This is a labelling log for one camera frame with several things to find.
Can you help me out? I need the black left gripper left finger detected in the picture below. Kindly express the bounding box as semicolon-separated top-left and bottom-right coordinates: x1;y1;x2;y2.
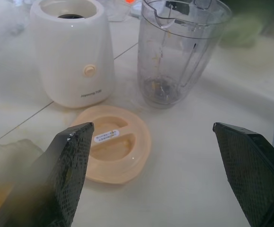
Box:
0;122;95;227

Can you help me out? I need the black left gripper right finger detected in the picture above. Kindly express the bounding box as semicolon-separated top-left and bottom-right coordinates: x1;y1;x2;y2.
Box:
212;122;274;227

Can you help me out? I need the beige round juicer lid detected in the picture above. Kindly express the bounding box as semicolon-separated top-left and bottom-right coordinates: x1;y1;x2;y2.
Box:
70;105;152;184

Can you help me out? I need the clear blender jar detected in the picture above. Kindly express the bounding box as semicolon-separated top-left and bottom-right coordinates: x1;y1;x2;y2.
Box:
136;0;233;109

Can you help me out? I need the white juicer base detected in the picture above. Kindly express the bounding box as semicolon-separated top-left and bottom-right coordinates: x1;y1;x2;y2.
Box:
29;0;115;109

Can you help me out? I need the light green cloth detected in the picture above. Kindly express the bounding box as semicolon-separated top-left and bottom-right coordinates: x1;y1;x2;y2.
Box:
218;11;265;48

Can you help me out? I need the clear bag with orange bits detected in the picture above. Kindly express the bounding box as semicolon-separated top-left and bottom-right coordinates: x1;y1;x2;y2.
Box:
101;0;145;22

